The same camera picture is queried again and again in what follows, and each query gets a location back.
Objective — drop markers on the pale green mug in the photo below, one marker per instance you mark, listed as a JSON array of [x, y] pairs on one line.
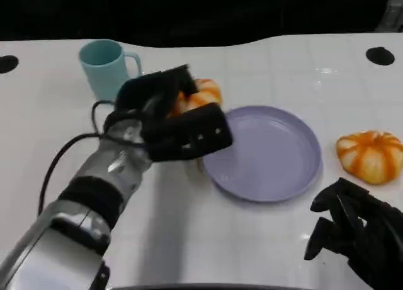
[[102, 70]]

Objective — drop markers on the black backdrop curtain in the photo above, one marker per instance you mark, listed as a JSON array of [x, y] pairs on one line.
[[189, 13]]

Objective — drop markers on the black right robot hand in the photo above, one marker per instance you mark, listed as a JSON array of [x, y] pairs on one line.
[[359, 227]]

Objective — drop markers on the orange and white bread roll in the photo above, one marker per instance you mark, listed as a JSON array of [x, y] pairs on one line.
[[371, 156], [204, 93]]

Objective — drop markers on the grey machine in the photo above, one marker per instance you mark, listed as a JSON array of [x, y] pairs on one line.
[[392, 10]]

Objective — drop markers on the black round table grommet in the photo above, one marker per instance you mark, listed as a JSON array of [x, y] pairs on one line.
[[380, 55], [7, 64]]

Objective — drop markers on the lilac plate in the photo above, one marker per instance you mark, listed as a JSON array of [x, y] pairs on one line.
[[267, 151]]

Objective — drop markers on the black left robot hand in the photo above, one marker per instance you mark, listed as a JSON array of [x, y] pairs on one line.
[[163, 126]]

